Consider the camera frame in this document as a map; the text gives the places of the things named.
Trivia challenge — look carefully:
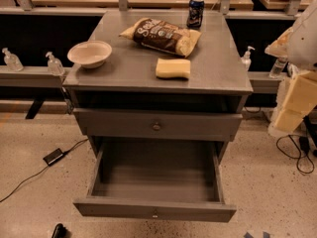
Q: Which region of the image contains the black cable on floor left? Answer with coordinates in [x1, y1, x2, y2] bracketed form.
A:
[0, 138, 89, 204]

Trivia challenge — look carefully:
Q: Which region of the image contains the clear pump bottle right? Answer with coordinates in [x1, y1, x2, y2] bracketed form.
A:
[241, 46, 255, 70]

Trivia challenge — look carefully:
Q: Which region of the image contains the open grey lower drawer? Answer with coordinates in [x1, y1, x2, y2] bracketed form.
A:
[73, 138, 236, 222]

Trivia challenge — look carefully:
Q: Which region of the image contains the yellow sponge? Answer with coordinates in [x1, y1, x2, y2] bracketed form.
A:
[156, 59, 191, 79]

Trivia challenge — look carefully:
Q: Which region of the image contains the closed grey upper drawer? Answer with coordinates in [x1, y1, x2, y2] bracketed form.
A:
[73, 108, 242, 141]

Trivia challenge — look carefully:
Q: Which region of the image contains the black power adapter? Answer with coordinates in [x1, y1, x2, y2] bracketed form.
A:
[43, 149, 63, 167]

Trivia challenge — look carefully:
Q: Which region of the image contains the clear pump bottle far left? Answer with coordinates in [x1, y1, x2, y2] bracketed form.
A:
[2, 48, 24, 71]

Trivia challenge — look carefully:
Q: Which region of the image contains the clear pump bottle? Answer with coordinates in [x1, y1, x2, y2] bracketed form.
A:
[46, 52, 65, 76]
[2, 48, 24, 71]
[241, 46, 255, 70]

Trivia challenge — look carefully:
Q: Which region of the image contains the black object at floor bottom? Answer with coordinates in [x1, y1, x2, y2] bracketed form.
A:
[52, 223, 67, 238]

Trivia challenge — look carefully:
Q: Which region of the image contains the black cable on floor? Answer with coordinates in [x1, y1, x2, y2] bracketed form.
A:
[0, 138, 89, 204]
[275, 134, 316, 176]

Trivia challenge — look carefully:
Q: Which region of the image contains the clear water bottle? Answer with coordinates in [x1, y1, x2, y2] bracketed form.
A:
[268, 57, 287, 78]

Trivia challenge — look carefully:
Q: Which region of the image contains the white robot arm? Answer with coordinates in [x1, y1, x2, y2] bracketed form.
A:
[264, 0, 317, 134]

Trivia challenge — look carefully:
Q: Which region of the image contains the brown chip bag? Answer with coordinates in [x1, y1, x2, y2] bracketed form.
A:
[120, 18, 201, 58]

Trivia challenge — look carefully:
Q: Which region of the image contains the white bowl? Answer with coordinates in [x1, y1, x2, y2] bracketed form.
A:
[67, 41, 112, 68]

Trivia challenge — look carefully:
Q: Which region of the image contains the black cable on floor right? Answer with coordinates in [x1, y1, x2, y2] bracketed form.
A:
[275, 134, 316, 176]

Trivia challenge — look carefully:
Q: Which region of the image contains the blue soda can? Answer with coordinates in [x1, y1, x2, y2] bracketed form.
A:
[186, 0, 205, 28]

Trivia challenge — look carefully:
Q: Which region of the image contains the grey wooden drawer cabinet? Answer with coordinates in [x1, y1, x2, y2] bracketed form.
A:
[63, 10, 253, 155]

